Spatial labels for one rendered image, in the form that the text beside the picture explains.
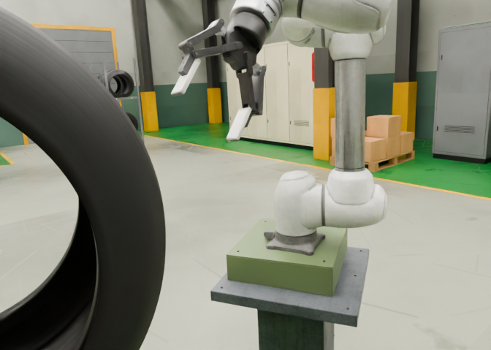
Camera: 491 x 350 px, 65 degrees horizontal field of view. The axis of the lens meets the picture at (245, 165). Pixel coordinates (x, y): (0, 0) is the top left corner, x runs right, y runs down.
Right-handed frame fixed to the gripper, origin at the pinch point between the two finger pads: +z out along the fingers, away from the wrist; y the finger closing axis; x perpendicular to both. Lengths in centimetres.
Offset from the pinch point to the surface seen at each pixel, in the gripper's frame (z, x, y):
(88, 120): 16.9, -12.9, -20.1
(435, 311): -16, 33, 215
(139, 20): -637, 979, 233
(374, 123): -304, 231, 408
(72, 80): 13.7, -11.3, -23.0
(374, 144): -260, 216, 400
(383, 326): 4, 49, 189
